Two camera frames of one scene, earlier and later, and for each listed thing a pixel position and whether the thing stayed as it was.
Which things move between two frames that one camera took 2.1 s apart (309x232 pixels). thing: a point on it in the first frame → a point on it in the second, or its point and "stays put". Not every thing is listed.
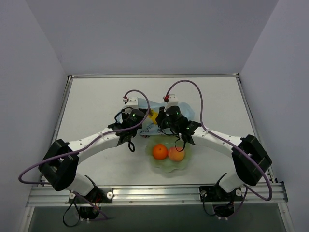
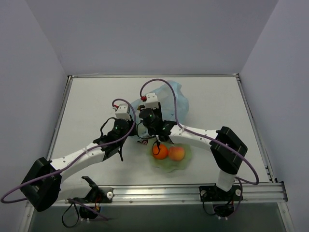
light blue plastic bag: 187,110 → 174,105
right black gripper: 161,118 → 159,112
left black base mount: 97,195 stays put
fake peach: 175,155 stays put
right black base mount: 215,193 stays put
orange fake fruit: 160,152 stays put
